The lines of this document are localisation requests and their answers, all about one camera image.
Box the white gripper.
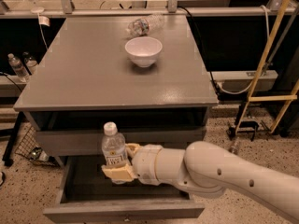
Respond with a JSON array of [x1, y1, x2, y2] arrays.
[[102, 143, 163, 186]]

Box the clear tea bottle white cap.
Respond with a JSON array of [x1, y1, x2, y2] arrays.
[[101, 122, 128, 169]]

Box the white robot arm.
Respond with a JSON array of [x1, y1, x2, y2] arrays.
[[102, 141, 299, 224]]

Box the open grey middle drawer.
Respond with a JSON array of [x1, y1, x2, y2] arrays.
[[43, 156, 205, 224]]

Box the closed grey top drawer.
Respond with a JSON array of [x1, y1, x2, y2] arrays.
[[36, 127, 206, 156]]

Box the grey wooden drawer cabinet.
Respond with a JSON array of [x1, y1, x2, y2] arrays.
[[12, 15, 219, 224]]

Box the clear bottle on floor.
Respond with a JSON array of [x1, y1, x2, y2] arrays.
[[230, 138, 239, 155]]

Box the crushed clear plastic bottle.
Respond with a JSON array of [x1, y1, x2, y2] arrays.
[[126, 13, 164, 37]]

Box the water bottle on left ledge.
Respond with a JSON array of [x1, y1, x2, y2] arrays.
[[8, 53, 30, 83]]

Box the dark bottle on left ledge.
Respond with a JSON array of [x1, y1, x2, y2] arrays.
[[22, 51, 38, 74]]

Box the white ceramic bowl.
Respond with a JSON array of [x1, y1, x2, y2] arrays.
[[125, 36, 163, 68]]

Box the black stand leg left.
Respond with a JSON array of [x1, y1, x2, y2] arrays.
[[0, 112, 24, 167]]

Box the black wire basket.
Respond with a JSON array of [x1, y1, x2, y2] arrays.
[[15, 127, 59, 167]]

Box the black cable behind cabinet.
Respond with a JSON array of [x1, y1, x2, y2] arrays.
[[178, 6, 221, 95]]

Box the yellow metal ladder frame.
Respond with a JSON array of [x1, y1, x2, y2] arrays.
[[234, 0, 299, 134]]

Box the white cable at right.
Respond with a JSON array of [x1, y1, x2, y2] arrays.
[[218, 5, 271, 95]]

